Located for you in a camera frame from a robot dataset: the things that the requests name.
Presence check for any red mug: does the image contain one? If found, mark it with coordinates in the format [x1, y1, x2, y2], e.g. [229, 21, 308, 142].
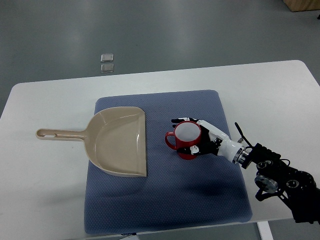
[165, 121, 202, 160]

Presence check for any beige plastic dustpan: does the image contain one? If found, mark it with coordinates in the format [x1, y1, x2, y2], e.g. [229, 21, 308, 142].
[36, 106, 147, 177]

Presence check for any white table leg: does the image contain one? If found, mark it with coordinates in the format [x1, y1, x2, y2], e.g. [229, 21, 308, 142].
[256, 221, 274, 240]

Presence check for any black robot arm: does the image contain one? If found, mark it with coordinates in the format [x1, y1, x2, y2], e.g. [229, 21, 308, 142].
[235, 123, 320, 224]

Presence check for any wooden box corner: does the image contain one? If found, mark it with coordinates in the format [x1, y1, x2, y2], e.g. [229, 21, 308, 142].
[283, 0, 320, 12]

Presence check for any blue-grey mesh mat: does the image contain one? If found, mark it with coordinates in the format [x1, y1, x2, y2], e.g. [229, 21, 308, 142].
[84, 90, 252, 235]

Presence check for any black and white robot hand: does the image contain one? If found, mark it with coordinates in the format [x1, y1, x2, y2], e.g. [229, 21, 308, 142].
[171, 117, 249, 164]

